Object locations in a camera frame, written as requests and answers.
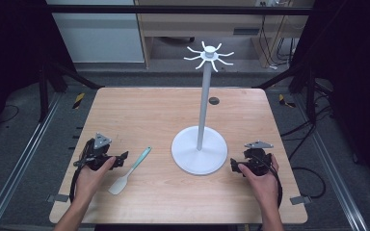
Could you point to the person's right hand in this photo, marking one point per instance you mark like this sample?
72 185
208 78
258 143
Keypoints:
266 189

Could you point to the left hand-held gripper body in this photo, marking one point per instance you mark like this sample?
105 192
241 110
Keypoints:
93 157

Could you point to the black metal frame bar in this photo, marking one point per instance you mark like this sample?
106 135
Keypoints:
173 9

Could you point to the white cabinet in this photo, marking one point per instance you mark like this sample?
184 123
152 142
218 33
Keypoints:
99 35

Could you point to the yellow black floor marker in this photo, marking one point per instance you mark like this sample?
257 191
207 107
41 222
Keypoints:
284 101
78 100

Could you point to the black curtain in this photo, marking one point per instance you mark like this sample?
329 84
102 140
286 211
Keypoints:
9 48
353 80

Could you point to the dark round table grommet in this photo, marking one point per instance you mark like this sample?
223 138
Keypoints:
214 100

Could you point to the black frame strut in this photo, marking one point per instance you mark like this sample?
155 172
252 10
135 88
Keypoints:
302 77
67 75

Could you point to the person's left hand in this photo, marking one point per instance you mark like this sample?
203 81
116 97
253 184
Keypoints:
88 183

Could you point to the grey table bracket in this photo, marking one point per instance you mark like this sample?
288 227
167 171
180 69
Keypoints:
300 200
58 198

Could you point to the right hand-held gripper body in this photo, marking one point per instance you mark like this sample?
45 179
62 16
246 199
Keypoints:
258 160

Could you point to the white hook rack stand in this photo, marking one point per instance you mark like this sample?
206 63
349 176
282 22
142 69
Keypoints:
199 154

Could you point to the silver floor rail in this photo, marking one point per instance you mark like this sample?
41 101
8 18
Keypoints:
334 179
16 166

